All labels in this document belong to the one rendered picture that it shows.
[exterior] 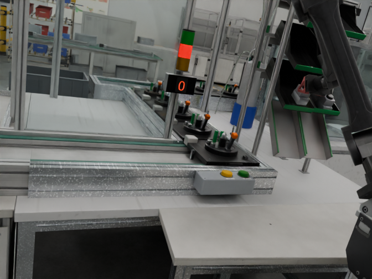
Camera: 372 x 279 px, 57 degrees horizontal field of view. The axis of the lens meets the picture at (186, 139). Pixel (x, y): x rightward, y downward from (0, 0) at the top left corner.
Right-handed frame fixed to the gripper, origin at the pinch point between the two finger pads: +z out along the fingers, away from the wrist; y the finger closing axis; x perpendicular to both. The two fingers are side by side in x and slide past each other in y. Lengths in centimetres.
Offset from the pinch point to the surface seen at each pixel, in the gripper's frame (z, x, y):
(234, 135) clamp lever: 5.9, 20.5, 26.8
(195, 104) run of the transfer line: 131, -20, 3
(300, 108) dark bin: 3.1, 6.7, -0.9
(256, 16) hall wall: 907, -547, -458
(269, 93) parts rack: 11.7, 0.0, 8.5
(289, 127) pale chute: 15.9, 12.6, -4.2
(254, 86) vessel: 83, -25, -22
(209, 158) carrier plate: 9.0, 29.6, 35.4
